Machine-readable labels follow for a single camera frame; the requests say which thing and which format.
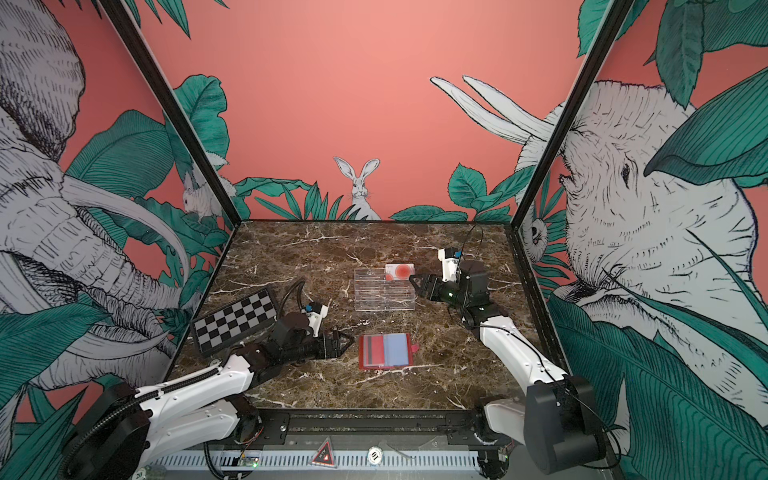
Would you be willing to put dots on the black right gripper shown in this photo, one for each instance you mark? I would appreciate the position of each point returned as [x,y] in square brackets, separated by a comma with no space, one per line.
[423,292]

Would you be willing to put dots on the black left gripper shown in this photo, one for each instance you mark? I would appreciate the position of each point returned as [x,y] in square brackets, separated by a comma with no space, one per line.
[326,352]

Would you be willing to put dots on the clear acrylic compartment organizer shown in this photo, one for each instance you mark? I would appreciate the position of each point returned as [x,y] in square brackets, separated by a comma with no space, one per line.
[372,293]

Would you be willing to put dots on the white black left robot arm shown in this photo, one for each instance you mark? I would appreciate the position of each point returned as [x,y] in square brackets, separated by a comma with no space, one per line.
[128,428]

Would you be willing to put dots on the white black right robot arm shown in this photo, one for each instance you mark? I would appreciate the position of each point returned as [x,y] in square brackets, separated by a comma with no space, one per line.
[558,423]

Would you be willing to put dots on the red warning triangle sticker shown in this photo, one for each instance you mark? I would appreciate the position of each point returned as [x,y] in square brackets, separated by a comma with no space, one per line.
[324,456]

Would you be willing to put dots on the round white sticker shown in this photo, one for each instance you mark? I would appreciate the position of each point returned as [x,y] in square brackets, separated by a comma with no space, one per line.
[375,456]

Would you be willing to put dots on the black white checkerboard calibration board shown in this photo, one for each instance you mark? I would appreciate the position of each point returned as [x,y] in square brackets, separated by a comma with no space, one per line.
[235,322]

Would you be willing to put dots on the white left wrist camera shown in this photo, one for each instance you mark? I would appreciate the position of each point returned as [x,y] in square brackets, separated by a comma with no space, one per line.
[315,313]

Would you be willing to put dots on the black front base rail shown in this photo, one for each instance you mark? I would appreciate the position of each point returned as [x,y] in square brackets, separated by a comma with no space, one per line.
[459,427]

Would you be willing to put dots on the black right corner frame post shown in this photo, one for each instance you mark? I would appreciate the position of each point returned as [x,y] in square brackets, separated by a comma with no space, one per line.
[609,28]

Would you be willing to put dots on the black corner frame post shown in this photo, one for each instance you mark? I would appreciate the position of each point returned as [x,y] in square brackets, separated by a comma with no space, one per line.
[124,24]
[609,28]

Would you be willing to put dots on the black left corner frame post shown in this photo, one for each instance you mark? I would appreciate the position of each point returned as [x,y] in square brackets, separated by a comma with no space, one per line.
[124,24]

